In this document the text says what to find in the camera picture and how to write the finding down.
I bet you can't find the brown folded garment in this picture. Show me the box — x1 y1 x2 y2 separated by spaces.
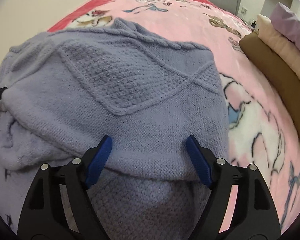
239 32 300 140

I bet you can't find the lavender knit sweater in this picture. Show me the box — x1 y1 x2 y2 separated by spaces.
0 18 228 239

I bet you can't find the pink cartoon fleece blanket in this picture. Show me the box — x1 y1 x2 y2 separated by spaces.
0 0 300 235

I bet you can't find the lilac folded garment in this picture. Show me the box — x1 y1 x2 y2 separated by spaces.
270 2 300 50

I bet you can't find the cream folded garment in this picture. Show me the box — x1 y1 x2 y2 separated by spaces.
257 14 300 80

